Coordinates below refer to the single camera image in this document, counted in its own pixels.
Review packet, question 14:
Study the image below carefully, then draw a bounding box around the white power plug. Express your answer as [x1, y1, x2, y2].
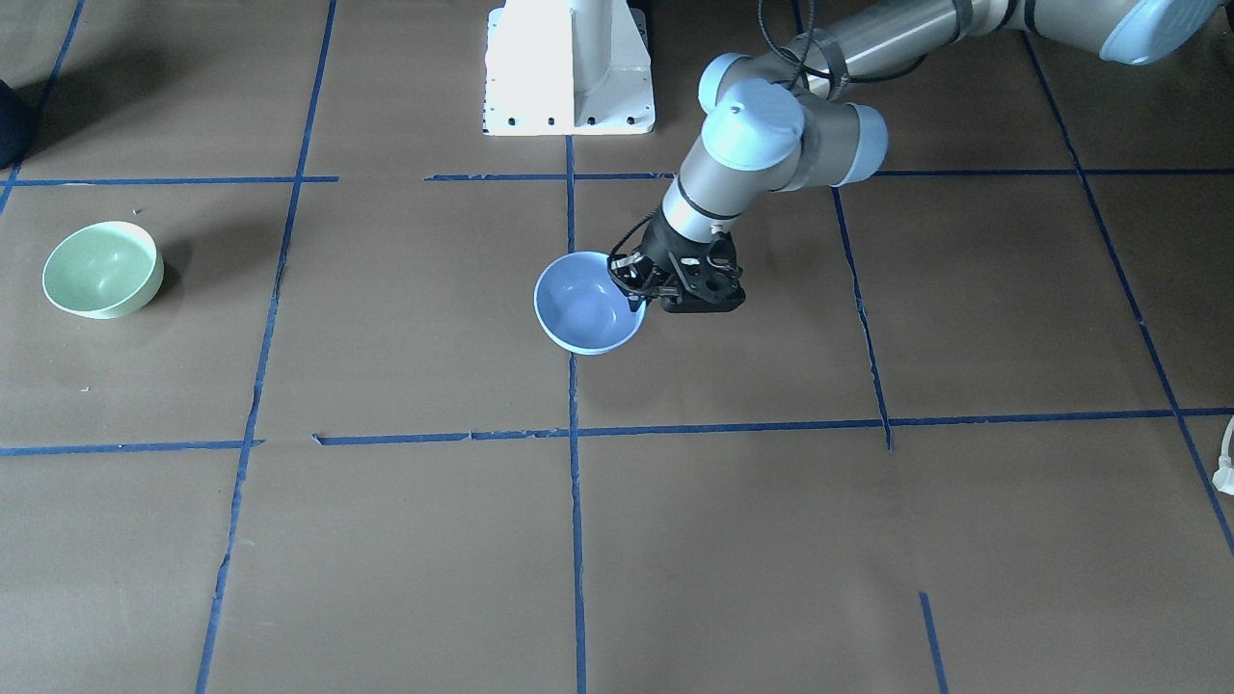
[1211, 416, 1234, 496]

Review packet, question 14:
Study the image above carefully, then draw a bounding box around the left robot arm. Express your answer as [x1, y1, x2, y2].
[603, 1, 1218, 312]

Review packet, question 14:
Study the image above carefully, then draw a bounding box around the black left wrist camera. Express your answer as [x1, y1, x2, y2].
[659, 254, 747, 312]

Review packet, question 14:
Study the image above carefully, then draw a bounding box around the green bowl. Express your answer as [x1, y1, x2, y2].
[42, 221, 167, 320]

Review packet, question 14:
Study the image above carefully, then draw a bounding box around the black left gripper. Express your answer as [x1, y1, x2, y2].
[610, 214, 740, 307]

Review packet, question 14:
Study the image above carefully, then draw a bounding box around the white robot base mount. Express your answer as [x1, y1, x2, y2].
[482, 1, 656, 137]

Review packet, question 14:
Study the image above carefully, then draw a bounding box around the blue bowl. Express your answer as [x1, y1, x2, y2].
[533, 251, 645, 356]

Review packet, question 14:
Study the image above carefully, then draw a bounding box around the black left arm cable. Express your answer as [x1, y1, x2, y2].
[758, 0, 926, 93]

